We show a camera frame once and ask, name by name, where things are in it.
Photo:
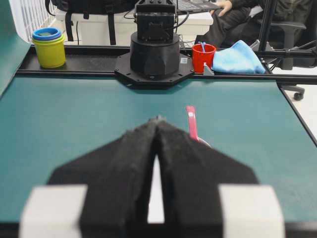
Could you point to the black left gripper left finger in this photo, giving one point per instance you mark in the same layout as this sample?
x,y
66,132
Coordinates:
x,y
119,177

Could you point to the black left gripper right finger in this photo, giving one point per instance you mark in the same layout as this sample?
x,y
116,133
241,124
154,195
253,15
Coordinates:
x,y
190,175

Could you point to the pink plastic spoon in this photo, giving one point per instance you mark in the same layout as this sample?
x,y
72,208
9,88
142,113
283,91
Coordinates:
x,y
192,124

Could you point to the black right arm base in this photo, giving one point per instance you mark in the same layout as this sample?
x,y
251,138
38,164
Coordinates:
x,y
154,59

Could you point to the red plastic cup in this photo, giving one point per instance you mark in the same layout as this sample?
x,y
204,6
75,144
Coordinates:
x,y
202,53

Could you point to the light blue cloth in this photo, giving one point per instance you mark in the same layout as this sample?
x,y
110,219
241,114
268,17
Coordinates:
x,y
239,58

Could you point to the stacked yellow green blue cups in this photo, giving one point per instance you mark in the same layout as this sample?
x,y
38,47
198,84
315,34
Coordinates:
x,y
49,45

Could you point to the seated person in dark clothes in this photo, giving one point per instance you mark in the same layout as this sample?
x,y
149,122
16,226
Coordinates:
x,y
232,21

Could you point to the black laptop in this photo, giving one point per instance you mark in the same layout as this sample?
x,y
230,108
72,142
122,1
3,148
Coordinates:
x,y
195,6

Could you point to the black backpack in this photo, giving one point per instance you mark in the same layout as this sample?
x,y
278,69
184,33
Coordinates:
x,y
91,7

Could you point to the black office chair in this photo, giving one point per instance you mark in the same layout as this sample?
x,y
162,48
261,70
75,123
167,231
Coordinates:
x,y
288,35

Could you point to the black aluminium table frame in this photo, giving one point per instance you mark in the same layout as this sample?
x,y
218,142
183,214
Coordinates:
x,y
87,103

